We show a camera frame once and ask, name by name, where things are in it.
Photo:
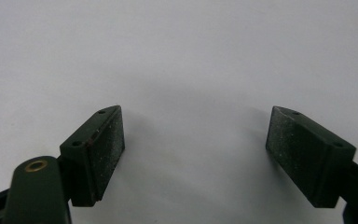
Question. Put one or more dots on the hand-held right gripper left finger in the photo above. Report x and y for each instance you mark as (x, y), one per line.
(93, 155)

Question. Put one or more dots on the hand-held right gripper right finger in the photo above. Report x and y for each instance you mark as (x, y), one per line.
(307, 155)

